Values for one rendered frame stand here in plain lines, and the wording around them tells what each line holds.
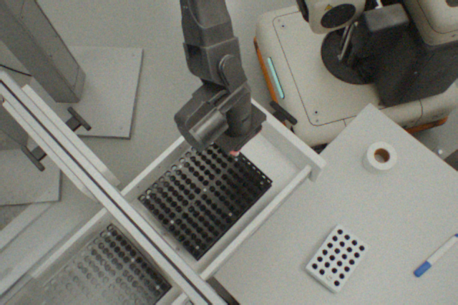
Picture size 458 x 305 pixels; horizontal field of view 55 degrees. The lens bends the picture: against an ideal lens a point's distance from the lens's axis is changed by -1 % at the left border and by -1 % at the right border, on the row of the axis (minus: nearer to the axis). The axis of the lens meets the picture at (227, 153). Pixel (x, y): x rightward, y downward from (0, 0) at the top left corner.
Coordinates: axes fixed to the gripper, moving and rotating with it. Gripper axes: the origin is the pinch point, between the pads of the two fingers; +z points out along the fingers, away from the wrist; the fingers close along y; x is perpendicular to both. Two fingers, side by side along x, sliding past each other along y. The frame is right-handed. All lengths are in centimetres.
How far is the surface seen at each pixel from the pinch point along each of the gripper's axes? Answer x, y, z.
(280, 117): -0.3, 13.0, 5.2
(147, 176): 11.6, -15.8, 8.4
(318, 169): -13.8, 9.7, 6.1
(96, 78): 101, 8, 87
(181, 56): 83, 44, 90
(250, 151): 1.2, 5.3, 13.0
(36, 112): 33.4, -23.7, -3.0
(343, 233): -25.5, 6.8, 18.4
